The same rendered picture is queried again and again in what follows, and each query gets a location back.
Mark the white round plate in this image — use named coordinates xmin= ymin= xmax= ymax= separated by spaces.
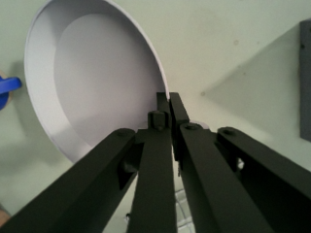
xmin=24 ymin=0 xmax=170 ymax=164

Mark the blue mug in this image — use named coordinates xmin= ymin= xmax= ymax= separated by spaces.
xmin=0 ymin=69 xmax=22 ymax=111

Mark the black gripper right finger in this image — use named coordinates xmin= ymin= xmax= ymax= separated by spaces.
xmin=169 ymin=92 xmax=311 ymax=233

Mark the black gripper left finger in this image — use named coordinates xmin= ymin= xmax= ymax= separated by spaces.
xmin=0 ymin=92 xmax=178 ymax=233

